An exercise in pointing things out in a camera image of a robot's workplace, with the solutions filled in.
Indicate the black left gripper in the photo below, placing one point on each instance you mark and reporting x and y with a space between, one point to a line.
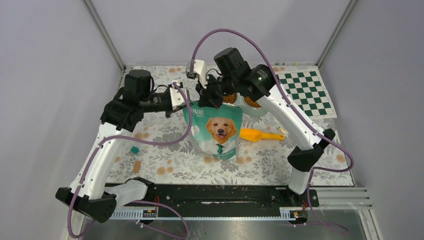
171 109

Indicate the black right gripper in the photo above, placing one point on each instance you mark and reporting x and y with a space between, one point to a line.
208 98

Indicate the teal pet food bag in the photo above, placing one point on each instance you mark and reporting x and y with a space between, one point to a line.
215 132

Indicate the yellow plastic scoop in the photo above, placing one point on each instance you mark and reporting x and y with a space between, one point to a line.
255 135

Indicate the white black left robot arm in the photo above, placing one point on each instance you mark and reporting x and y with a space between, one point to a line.
88 194

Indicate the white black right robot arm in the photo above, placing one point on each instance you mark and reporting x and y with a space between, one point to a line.
259 84

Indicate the mint double pet bowl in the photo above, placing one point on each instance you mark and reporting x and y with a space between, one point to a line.
248 107

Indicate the floral table mat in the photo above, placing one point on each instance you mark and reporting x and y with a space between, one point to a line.
257 163

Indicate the small teal cube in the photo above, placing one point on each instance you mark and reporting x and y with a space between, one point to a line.
134 150

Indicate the small tan wooden block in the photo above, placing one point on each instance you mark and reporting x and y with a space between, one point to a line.
136 166

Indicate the small cream crumb piece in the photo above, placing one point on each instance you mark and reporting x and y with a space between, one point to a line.
282 130

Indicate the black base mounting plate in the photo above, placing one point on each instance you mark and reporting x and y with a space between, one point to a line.
191 197

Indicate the green white checkerboard mat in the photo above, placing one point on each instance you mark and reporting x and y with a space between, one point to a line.
308 91

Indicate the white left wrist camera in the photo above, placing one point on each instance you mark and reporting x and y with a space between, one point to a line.
178 93

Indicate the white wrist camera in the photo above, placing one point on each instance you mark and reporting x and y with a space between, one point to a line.
197 69
178 93

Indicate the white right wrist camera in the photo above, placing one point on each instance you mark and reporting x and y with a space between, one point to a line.
197 69

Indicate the white slotted cable duct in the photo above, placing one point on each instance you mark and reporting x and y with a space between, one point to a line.
209 214

